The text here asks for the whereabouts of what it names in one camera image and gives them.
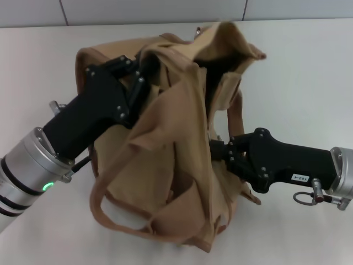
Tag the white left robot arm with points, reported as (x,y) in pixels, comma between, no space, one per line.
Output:
(24,179)

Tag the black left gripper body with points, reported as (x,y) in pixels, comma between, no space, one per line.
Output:
(93,110)

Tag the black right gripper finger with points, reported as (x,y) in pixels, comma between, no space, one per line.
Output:
(235,163)
(234,142)

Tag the khaki canvas food bag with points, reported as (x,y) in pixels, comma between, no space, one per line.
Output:
(176,154)

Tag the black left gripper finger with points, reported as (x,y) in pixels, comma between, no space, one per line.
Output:
(124,64)
(137,94)

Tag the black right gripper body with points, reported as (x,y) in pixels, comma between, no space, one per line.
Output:
(286,165)

